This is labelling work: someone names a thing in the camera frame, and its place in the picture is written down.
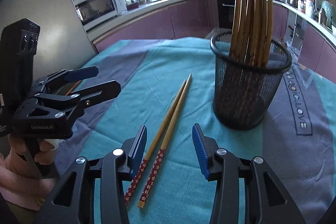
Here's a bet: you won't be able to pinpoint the white microwave oven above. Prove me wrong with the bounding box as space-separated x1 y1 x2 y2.
75 0 127 31

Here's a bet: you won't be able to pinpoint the bamboo chopstick red end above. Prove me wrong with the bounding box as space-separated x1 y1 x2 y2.
230 0 240 58

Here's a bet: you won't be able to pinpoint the teal purple tablecloth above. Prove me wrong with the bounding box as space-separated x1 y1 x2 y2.
55 38 335 223

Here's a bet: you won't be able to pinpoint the grey refrigerator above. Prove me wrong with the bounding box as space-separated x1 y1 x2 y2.
1 0 96 80

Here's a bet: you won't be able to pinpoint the purple cabinets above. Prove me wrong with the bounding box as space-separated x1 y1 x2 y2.
88 0 219 52
273 1 335 82

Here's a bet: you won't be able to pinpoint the pink sleeve left forearm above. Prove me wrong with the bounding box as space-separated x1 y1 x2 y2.
1 153 58 211

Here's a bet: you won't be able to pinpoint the person's left hand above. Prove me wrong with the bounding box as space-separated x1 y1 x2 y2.
6 134 62 165

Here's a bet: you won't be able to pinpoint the black left camera box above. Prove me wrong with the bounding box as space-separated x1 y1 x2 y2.
1 18 41 136

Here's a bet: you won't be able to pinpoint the yellow cooking oil bottle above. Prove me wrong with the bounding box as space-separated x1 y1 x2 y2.
277 38 286 48

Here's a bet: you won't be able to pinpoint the bamboo chopstick red floral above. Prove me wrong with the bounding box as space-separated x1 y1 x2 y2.
237 0 246 60

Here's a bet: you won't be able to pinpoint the purple lower cabinets right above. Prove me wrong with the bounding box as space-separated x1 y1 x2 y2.
273 1 335 82

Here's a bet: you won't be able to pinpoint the purple lower cabinets left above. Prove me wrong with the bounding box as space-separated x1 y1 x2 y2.
88 0 219 52

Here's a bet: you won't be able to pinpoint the black mesh utensil cup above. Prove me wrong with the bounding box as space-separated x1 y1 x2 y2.
210 31 291 130

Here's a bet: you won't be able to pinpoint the mint green air fryer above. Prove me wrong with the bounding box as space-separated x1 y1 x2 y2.
321 0 335 28

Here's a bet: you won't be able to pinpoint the black built-in oven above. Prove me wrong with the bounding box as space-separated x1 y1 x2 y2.
217 0 235 29

